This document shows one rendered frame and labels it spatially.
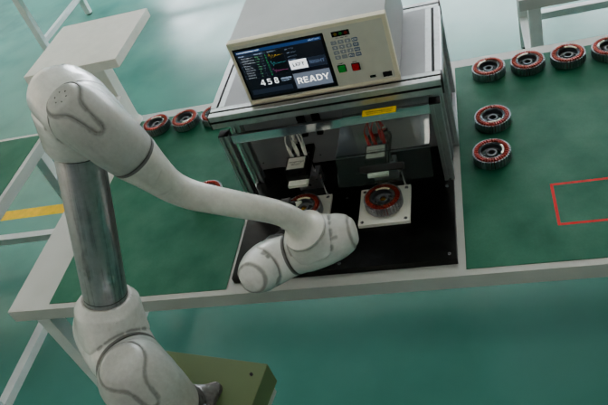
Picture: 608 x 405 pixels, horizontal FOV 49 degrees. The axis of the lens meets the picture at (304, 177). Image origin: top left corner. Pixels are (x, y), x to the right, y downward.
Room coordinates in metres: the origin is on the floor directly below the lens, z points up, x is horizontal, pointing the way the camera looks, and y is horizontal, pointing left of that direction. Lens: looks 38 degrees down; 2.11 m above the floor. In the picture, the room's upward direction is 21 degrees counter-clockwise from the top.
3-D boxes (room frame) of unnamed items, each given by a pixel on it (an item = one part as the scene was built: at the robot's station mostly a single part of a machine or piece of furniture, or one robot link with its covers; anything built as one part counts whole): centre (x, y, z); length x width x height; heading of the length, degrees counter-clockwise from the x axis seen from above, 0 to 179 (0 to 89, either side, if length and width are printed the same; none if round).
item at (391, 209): (1.41, -0.19, 0.80); 0.11 x 0.11 x 0.04
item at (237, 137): (1.55, -0.11, 1.03); 0.62 x 0.01 x 0.03; 68
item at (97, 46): (2.33, 0.55, 0.98); 0.37 x 0.35 x 0.46; 68
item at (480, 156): (1.46, -0.55, 0.77); 0.11 x 0.11 x 0.04
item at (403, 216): (1.41, -0.19, 0.78); 0.15 x 0.15 x 0.01; 68
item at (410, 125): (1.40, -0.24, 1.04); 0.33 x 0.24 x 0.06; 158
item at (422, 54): (1.76, -0.20, 1.09); 0.68 x 0.44 x 0.05; 68
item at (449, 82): (1.71, -0.53, 0.91); 0.28 x 0.03 x 0.32; 158
